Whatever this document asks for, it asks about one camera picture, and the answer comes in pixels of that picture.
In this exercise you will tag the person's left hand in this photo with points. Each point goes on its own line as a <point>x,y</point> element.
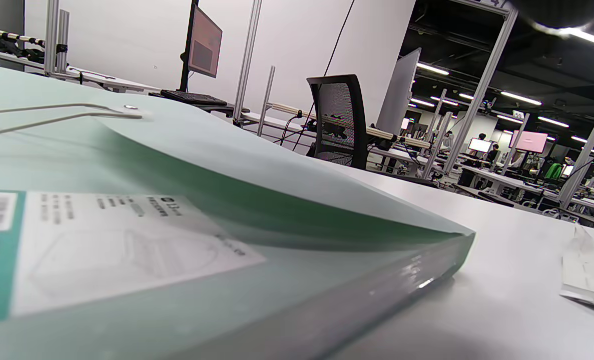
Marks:
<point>557,12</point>

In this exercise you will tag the white printed form document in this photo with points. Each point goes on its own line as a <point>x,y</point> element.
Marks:
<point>589,270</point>

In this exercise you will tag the pink screen monitor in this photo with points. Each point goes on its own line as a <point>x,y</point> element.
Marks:
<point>528,141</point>

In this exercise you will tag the white screen monitor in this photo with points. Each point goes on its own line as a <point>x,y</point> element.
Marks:
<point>480,145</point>

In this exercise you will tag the black office chair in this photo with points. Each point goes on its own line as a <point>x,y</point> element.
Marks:
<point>344,115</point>

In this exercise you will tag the black computer monitor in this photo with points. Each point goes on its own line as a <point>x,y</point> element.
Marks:
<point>204,47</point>

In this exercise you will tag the black keyboard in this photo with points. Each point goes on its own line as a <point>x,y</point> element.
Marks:
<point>191,97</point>

